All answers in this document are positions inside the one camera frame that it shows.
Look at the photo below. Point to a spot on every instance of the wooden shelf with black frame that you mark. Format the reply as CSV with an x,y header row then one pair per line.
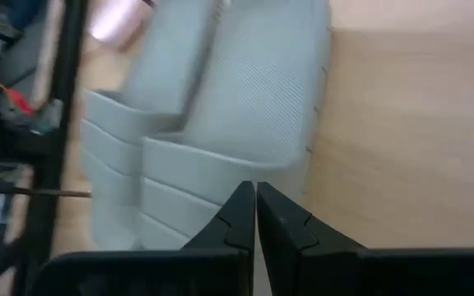
x,y
405,144

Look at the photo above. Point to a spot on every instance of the grey rubber slide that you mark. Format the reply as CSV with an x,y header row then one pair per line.
x,y
253,90
163,61

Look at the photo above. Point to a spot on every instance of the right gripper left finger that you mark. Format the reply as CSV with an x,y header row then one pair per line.
x,y
237,230

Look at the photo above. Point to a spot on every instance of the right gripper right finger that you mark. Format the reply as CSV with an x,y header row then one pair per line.
x,y
290,238

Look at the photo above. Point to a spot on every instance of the pink rubber slide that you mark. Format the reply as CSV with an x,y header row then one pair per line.
x,y
117,16

